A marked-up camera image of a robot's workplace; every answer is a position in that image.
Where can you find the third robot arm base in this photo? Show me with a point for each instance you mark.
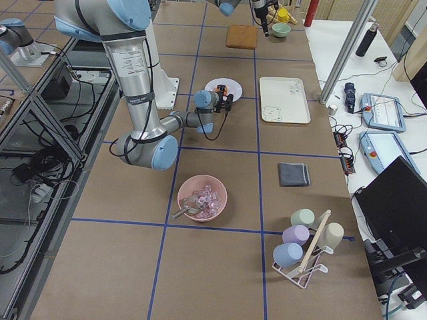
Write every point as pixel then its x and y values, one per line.
pixel 17 42

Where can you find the purple cup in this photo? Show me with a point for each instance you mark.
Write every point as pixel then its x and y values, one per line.
pixel 296 234

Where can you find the metal scoop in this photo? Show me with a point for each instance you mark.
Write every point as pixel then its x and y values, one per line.
pixel 188 206

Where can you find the lower teach pendant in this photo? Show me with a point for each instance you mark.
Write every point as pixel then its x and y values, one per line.
pixel 382 148

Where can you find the pink bowl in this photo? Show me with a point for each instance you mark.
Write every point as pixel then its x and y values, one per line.
pixel 199 182

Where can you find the black power strip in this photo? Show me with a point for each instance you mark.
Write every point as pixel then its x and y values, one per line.
pixel 345 153

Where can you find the beige cup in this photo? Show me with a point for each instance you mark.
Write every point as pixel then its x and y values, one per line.
pixel 331 236

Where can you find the orange fruit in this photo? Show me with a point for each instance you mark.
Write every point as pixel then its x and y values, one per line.
pixel 223 89

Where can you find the teach pendant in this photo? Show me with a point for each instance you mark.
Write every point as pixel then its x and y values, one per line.
pixel 382 148
pixel 382 112

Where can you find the folded grey cloth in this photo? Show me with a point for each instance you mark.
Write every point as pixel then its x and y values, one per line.
pixel 293 175

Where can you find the red bottle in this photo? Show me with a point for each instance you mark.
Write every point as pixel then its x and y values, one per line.
pixel 311 12

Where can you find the white round plate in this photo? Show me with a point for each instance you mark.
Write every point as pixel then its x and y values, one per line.
pixel 233 87

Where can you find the black laptop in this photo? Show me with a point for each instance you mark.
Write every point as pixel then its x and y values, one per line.
pixel 394 205

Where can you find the green ceramic bowl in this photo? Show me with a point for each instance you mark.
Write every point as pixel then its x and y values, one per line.
pixel 281 30

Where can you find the blue cup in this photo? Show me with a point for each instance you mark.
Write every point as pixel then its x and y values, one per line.
pixel 287 254

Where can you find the folded dark umbrella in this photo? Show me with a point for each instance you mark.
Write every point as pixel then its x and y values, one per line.
pixel 350 97

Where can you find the clear ice cubes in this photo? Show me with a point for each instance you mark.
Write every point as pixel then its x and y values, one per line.
pixel 209 202

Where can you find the wooden brown tray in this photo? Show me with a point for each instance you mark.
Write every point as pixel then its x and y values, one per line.
pixel 242 37

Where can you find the yellow cup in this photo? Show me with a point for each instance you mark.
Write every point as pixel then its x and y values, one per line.
pixel 283 15

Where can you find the wooden rod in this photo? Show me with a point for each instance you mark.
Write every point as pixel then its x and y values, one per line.
pixel 304 263

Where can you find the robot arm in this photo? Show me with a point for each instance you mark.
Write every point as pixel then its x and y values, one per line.
pixel 121 27
pixel 227 7

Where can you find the green cup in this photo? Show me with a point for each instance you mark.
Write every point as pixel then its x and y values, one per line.
pixel 304 217

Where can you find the aluminium frame post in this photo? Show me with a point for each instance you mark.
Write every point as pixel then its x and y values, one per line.
pixel 355 31

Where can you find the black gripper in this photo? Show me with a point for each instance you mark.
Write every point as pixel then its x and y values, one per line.
pixel 223 98
pixel 260 12

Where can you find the black water bottle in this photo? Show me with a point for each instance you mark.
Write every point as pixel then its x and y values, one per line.
pixel 367 40

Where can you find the black monitor stand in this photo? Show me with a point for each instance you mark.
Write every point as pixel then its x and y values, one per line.
pixel 385 266

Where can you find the cream bear tray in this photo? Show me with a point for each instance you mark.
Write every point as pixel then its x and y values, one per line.
pixel 283 100

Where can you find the white cup rack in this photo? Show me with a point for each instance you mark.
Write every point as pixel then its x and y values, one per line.
pixel 301 280

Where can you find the upper teach pendant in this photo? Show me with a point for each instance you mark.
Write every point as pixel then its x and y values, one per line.
pixel 382 112

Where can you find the light wooden rack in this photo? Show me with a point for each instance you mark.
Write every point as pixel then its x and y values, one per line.
pixel 273 16

